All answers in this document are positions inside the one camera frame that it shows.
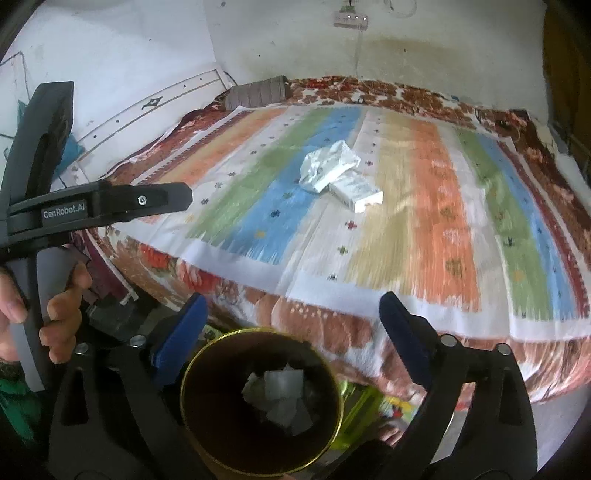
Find brown floral bedsheet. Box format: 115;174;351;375
69;75;591;407

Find white decorated headboard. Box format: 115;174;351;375
69;68;236;167

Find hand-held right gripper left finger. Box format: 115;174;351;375
48;292;218;480

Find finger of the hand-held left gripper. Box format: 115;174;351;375
108;181;194;223

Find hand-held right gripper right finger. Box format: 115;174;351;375
379;291;539;480

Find dark brown furniture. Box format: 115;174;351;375
541;0;591;176

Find small pale carton box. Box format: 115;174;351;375
329;178;385;214

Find dark bin with gold rim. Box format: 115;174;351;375
179;327;345;476

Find white paper pieces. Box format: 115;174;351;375
241;364;320;438

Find white power strip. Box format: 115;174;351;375
332;11;370;31

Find person's left hand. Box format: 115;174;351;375
0;262;93;367

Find person's left forearm green sleeve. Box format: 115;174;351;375
0;360;47;444

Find white wrapper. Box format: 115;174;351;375
298;140;362;195

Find grey ribbed pillow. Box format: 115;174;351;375
225;75;291;112

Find white power cable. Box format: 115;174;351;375
353;28;365;78

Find striped colourful blanket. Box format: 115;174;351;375
104;104;591;344

